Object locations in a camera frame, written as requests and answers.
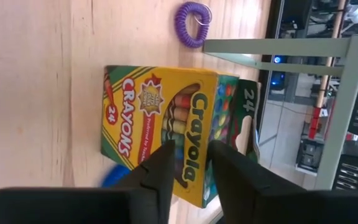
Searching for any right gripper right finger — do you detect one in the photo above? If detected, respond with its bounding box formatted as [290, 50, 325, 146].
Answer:
[206, 140, 306, 224]

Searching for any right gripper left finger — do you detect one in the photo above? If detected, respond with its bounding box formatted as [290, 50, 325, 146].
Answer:
[113, 139, 176, 224]

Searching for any Crayola crayon box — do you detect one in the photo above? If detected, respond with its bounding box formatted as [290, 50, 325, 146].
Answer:
[100, 64, 262, 208]

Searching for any purple coil wristband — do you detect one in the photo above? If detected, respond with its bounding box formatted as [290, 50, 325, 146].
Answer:
[174, 1, 213, 49]

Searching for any blue coil wristband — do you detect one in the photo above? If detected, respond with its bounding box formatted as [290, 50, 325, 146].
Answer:
[100, 164, 132, 189]

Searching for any black power box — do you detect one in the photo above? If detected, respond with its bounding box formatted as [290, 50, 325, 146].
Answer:
[295, 138, 325, 174]

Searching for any red clamp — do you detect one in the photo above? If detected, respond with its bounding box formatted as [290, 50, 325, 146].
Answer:
[307, 105, 323, 140]

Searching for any device with blue light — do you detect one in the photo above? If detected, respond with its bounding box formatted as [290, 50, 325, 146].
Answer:
[269, 54, 288, 91]

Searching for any green perforated metal shelf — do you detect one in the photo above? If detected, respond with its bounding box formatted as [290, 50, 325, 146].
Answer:
[202, 33, 358, 191]

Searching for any yellow pole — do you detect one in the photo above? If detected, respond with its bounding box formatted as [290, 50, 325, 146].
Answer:
[314, 0, 348, 109]

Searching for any white object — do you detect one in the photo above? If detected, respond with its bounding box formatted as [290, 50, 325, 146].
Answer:
[344, 3, 358, 25]

